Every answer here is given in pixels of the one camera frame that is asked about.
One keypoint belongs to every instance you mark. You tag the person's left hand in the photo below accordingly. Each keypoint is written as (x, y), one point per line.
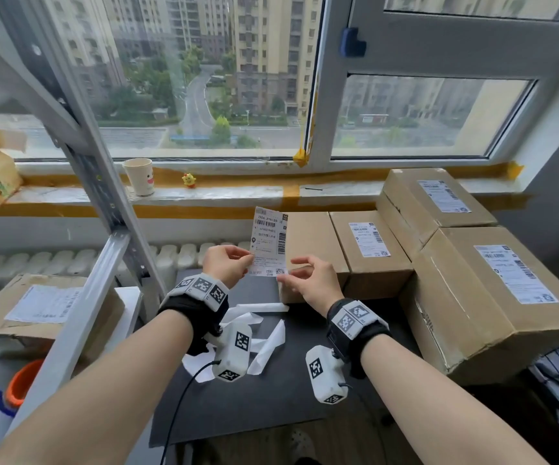
(226, 263)

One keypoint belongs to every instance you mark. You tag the person's right hand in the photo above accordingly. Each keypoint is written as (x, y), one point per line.
(315, 285)

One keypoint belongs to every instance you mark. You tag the slim brown cardboard box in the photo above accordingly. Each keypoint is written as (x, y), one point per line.
(405, 208)
(381, 276)
(313, 237)

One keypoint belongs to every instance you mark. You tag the large brown cardboard box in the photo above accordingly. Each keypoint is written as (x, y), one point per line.
(453, 295)

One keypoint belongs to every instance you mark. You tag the person's right forearm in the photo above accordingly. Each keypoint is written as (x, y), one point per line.
(444, 411)

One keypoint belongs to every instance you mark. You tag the person's left forearm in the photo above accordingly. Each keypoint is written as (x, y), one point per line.
(90, 406)

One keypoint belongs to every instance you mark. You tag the small yellow green toy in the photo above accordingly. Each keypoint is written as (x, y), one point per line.
(189, 180)

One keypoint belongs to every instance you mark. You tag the paper cup with face print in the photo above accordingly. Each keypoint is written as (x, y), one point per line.
(139, 176)

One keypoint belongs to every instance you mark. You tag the white perforated clog shoe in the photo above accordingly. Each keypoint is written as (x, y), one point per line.
(303, 445)

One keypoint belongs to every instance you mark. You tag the grey metal shelf rack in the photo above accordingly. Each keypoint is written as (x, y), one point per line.
(73, 324)

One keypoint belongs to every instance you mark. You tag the white radiator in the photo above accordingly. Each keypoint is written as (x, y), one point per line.
(42, 263)

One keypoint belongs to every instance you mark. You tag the orange blue tape dispenser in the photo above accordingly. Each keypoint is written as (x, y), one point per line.
(18, 387)

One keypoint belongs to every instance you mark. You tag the white window frame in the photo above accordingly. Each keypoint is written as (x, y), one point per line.
(332, 91)

